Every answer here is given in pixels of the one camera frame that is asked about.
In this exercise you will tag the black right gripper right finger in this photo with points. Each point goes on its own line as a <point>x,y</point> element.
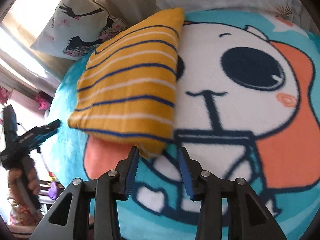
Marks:
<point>249,216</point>

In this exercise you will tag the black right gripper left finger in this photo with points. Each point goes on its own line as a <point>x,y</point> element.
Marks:
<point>68,218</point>

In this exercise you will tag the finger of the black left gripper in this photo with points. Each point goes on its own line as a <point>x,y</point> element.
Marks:
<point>46,131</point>

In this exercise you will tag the yellow striped knit sweater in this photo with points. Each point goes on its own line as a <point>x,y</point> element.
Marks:
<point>127,93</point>

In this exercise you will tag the person's left hand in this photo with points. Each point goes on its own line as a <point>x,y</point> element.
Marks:
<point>16,179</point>

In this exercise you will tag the small white printed cushion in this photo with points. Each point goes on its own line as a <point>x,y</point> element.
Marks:
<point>76,28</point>

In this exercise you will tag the teal cartoon fleece blanket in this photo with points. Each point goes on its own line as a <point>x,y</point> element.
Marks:
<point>247,106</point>

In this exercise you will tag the beige curtain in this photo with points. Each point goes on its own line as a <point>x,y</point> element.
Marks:
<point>130,11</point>

